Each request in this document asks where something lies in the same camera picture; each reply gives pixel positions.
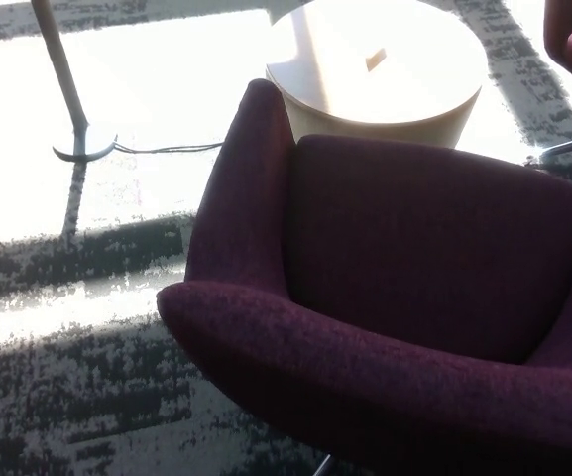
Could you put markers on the round beige side table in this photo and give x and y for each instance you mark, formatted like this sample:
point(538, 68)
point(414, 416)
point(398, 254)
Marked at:
point(389, 104)

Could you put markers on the small wooden table tab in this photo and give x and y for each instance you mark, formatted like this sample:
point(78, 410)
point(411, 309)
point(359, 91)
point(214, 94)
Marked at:
point(376, 58)

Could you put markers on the floor lamp pole with base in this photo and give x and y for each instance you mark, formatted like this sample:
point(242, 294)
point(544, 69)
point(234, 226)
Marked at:
point(80, 134)

